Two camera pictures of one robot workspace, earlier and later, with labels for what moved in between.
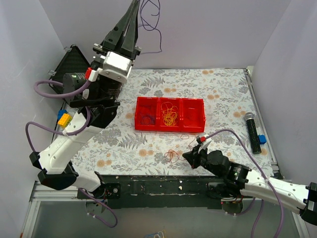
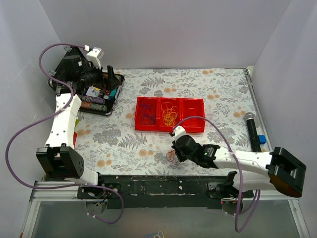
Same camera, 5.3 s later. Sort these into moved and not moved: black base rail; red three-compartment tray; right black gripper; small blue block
Moved: right black gripper
Not moved: red three-compartment tray; black base rail; small blue block
